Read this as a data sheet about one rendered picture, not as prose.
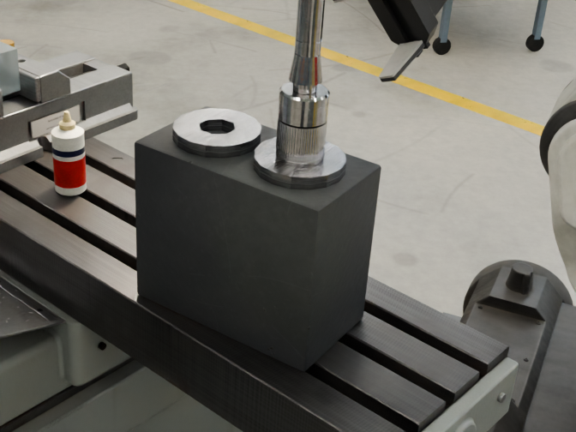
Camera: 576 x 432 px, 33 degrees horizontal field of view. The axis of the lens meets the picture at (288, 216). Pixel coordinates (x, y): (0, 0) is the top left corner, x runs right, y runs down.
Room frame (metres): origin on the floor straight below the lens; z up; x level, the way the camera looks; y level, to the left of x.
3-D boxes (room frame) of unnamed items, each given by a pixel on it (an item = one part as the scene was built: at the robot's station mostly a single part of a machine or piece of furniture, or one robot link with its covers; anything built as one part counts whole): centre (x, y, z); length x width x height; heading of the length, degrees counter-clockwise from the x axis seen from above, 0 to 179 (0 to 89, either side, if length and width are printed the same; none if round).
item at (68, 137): (1.11, 0.28, 0.98); 0.04 x 0.04 x 0.11
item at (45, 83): (1.26, 0.38, 1.02); 0.12 x 0.06 x 0.04; 53
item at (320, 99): (0.85, -0.01, 1.19); 0.05 x 0.05 x 0.01
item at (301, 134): (0.85, -0.01, 1.16); 0.05 x 0.05 x 0.06
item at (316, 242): (0.88, 0.03, 1.03); 0.22 x 0.12 x 0.20; 58
